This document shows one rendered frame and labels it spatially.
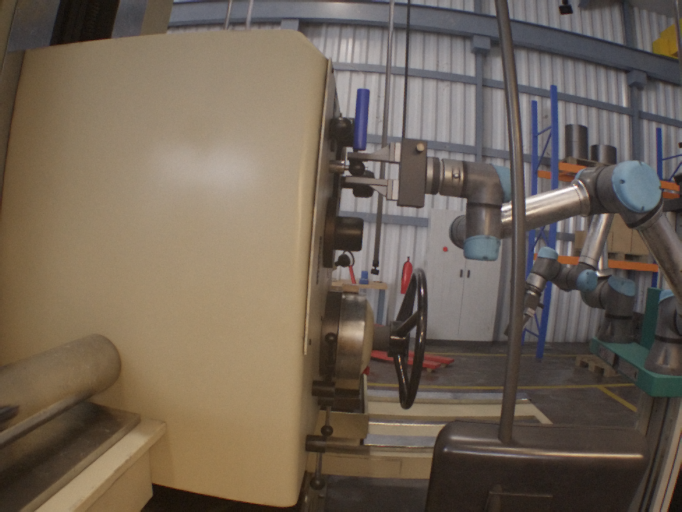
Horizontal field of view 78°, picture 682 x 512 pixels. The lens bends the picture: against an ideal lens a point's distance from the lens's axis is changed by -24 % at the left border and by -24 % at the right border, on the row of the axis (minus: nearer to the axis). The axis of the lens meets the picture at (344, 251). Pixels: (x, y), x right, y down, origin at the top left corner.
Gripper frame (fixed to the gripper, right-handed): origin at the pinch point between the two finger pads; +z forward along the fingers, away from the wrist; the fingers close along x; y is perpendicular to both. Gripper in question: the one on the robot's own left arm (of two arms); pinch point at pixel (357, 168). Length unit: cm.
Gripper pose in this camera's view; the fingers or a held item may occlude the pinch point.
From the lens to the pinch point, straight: 103.9
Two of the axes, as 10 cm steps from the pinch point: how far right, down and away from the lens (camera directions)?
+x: -0.8, 10.0, 0.3
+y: -0.3, 0.2, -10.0
